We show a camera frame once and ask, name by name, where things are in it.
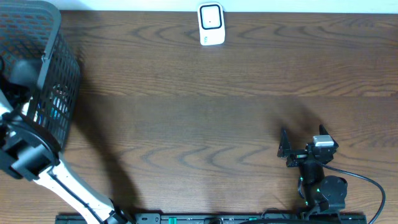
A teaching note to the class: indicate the grey plastic mesh basket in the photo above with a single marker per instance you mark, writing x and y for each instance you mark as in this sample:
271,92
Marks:
36,56

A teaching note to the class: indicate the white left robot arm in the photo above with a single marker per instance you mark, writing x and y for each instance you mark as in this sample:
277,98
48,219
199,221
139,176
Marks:
32,149

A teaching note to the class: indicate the white barcode scanner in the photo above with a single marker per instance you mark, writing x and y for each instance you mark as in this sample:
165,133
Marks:
211,24

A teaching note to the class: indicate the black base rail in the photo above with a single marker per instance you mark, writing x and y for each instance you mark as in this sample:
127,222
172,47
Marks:
156,218

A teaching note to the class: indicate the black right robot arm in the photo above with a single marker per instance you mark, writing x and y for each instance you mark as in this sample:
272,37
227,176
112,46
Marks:
324,195

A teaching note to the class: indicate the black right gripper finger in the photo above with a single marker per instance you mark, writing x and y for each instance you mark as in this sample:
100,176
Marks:
285,148
322,130

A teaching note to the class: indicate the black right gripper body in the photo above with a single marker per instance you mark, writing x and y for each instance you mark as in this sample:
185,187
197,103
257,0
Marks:
298,157

